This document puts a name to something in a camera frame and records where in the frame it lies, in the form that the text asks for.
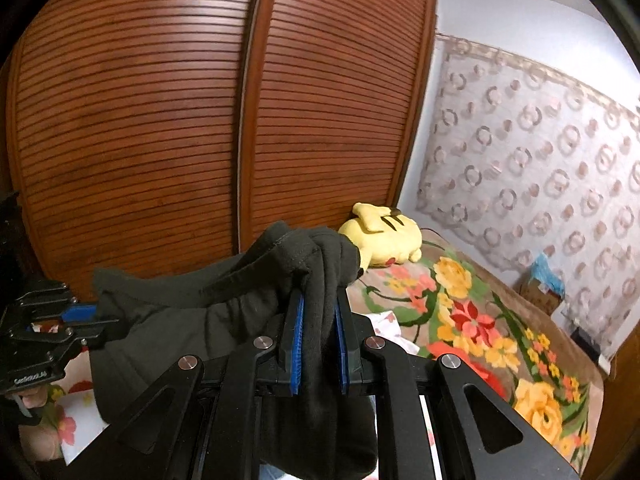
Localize sheer circle pattern curtain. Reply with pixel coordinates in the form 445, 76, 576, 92
415, 35, 640, 356

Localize white strawberry print sheet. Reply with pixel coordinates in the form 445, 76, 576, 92
47, 310, 421, 461

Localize yellow plush toy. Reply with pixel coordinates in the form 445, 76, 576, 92
337, 202, 423, 268

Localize wooden sideboard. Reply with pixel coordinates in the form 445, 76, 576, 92
597, 330, 640, 480

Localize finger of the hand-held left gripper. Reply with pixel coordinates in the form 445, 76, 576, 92
10, 317, 121, 356
15, 282, 98, 325

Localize person's left hand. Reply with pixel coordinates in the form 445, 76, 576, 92
17, 390, 66, 461

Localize wooden louvred wardrobe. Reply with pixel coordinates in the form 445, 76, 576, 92
0, 0, 441, 301

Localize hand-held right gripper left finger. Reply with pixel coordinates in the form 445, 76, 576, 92
102, 292, 307, 480

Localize black pants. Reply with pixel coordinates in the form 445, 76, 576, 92
90, 221, 378, 480

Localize cardboard box with blue bag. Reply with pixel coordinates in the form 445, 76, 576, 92
520, 252, 566, 316

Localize brown floral blanket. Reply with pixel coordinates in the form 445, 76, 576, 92
350, 230, 608, 476

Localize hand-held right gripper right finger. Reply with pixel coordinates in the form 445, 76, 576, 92
334, 290, 581, 480

